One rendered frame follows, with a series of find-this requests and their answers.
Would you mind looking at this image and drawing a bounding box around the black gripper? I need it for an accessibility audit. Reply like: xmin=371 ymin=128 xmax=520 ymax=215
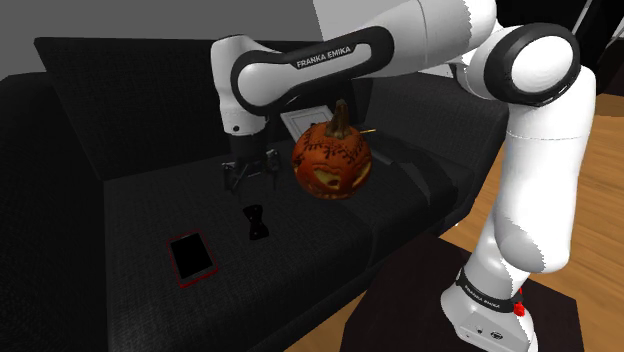
xmin=222 ymin=132 xmax=282 ymax=193

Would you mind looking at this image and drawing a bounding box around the black bow tie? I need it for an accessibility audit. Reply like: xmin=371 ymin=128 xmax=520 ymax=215
xmin=242 ymin=204 xmax=271 ymax=242

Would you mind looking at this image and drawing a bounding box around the orange carved pumpkin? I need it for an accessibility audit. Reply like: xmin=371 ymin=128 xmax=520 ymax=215
xmin=291 ymin=99 xmax=374 ymax=202

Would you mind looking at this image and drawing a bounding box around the red tablet with black screen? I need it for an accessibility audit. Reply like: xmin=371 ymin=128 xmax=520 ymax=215
xmin=166 ymin=229 xmax=220 ymax=290

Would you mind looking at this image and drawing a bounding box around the black fabric sofa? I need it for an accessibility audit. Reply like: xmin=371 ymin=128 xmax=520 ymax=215
xmin=0 ymin=36 xmax=511 ymax=352

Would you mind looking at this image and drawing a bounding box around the dark robot stand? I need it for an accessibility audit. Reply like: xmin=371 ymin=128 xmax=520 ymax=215
xmin=339 ymin=232 xmax=586 ymax=352

